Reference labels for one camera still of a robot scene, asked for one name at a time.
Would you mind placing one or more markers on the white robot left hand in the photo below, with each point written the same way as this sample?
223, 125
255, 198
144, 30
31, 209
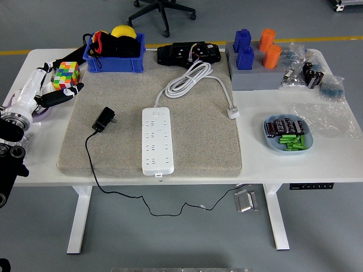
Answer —
28, 90

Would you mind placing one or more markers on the white power strip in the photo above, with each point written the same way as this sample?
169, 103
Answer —
157, 150

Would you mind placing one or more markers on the purple plate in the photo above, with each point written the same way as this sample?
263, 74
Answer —
42, 114

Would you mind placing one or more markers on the multicoloured puzzle cube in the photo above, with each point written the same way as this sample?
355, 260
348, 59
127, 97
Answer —
66, 75

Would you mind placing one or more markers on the clear bag of screws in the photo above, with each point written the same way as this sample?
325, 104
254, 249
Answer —
31, 134

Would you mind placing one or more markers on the flat black box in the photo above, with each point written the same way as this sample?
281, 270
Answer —
71, 55

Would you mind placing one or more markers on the blue plastic bin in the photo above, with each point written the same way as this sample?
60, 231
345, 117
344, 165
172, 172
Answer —
113, 65

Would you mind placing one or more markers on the black pouch with red trim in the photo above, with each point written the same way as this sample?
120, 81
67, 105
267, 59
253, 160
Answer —
124, 46

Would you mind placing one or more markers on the yellow ball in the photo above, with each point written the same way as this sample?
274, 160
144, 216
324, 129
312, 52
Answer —
123, 30

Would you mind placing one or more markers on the white table leg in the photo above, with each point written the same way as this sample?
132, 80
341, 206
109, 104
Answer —
80, 215
276, 218

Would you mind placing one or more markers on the black office chair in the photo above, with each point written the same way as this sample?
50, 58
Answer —
164, 12

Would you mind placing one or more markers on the grey-brown mat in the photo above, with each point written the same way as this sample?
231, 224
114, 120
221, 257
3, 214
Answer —
198, 141

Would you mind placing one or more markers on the blue bottle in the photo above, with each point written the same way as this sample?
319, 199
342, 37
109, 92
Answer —
242, 39
245, 59

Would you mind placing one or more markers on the grey block holder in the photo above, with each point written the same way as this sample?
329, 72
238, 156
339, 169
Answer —
255, 79

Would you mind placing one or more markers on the metal floor socket box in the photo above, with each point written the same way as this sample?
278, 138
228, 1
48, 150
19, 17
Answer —
245, 201

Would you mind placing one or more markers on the orange cylinder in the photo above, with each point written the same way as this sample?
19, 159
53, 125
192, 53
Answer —
267, 39
271, 58

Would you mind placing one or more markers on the light blue tray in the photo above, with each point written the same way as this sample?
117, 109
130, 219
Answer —
272, 144

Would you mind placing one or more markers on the green battery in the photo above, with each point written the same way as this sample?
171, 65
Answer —
290, 149
292, 146
286, 136
296, 139
285, 140
303, 140

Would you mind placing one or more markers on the clear bag of metal parts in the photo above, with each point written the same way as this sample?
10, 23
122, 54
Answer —
292, 80

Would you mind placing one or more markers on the clear bag of blue parts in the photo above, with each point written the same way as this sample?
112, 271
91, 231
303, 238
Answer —
292, 55

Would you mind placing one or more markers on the bag of black capacitors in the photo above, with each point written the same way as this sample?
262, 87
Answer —
312, 76

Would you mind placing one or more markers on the empty clear plastic bag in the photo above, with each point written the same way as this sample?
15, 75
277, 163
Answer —
326, 119

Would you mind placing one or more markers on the black desk control panel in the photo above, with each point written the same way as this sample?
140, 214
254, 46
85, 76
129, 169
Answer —
312, 186

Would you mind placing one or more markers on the clear bag of blue components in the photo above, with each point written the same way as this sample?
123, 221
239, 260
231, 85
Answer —
331, 88

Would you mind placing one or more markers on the white wheeled cart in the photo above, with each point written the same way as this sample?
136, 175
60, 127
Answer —
344, 4

